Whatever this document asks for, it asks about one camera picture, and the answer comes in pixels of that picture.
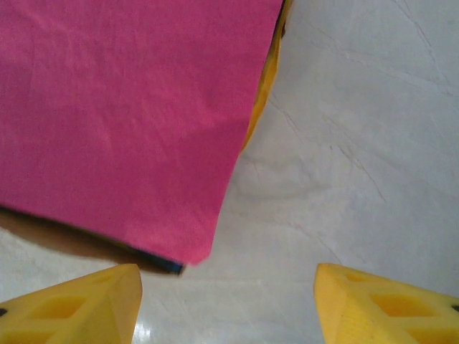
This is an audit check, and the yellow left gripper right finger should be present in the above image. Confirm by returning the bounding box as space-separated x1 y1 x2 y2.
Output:
313 263 459 344

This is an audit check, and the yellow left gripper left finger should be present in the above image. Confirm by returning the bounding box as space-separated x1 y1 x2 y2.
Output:
0 264 143 344

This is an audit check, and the pink napkin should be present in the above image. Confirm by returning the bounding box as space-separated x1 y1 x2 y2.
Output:
0 0 288 267

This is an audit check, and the yellow napkin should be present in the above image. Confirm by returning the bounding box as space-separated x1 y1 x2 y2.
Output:
242 0 293 152

